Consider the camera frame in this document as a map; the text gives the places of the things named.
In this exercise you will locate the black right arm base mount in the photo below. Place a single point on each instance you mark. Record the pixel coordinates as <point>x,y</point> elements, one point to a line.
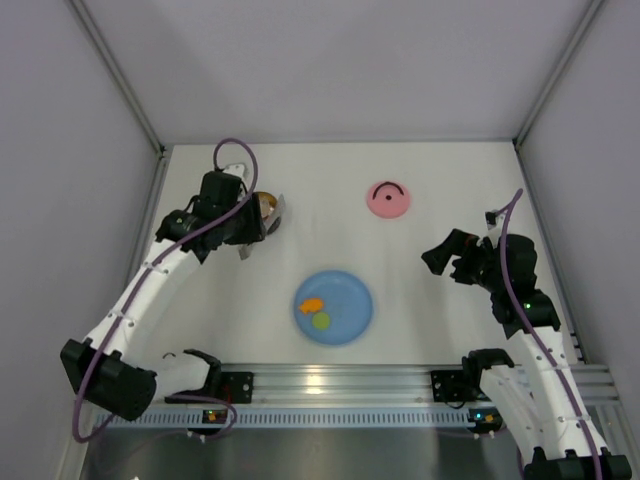
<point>452,387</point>

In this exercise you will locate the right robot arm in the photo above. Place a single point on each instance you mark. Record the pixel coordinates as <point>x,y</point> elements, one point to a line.
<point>530,382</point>

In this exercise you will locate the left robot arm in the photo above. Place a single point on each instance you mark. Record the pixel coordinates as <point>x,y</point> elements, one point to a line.
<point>107,367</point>

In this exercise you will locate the orange fish cookie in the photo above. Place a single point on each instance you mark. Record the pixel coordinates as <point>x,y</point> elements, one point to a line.
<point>311,306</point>

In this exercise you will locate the blue plate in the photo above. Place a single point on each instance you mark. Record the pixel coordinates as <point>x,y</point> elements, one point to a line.
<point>347,300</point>

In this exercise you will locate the aluminium frame rail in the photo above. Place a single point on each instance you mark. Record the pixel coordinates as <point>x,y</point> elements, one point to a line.
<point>289,386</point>

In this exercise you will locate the pink round lid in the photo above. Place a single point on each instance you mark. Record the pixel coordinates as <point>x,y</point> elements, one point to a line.
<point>388,199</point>

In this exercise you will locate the green sandwich cookie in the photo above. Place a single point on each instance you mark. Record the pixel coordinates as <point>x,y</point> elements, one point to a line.
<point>321,321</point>

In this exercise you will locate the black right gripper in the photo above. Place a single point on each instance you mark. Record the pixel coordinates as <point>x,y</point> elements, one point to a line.
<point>461,260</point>

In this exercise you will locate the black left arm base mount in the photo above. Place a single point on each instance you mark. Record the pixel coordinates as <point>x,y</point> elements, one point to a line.
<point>235,387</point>

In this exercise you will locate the white slotted cable duct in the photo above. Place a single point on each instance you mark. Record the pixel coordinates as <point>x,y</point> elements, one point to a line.
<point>173,417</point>

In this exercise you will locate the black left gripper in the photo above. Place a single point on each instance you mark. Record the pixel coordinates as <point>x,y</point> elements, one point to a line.
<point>255,220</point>

